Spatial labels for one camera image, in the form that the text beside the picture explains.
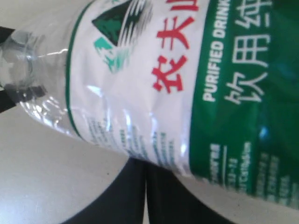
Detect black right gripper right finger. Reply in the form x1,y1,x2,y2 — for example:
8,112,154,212
144,161,299,224

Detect clear plastic water bottle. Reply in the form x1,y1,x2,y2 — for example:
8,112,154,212
0,0,299,209

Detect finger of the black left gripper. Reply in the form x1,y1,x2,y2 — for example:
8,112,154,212
0,85,46,113
0,27,15,45

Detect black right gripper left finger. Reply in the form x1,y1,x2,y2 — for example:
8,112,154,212
64,158,146,224

